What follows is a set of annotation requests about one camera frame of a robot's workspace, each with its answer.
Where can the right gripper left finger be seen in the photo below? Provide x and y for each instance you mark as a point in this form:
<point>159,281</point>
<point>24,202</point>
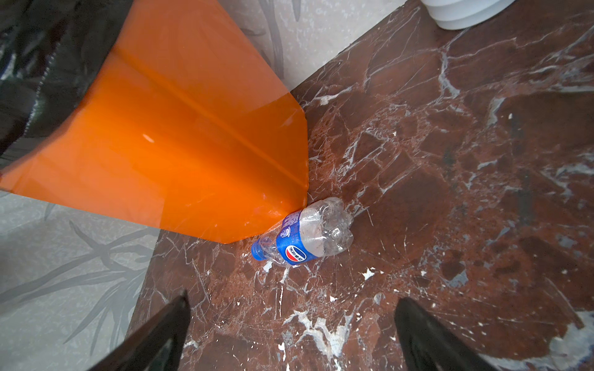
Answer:
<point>157,345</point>

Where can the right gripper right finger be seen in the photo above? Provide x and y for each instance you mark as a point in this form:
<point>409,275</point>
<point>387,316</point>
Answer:
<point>428,345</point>

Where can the orange trash bin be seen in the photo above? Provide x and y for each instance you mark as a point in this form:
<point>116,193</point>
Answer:
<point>186,128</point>

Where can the black bin liner bag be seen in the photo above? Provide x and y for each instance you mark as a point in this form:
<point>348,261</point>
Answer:
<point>51,53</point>

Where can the small pepsi bottle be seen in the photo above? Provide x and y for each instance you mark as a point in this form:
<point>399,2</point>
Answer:
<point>320,230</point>

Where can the white potted artificial flowers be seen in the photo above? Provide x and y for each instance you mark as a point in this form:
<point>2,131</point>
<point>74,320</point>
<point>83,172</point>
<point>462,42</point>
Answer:
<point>461,14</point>

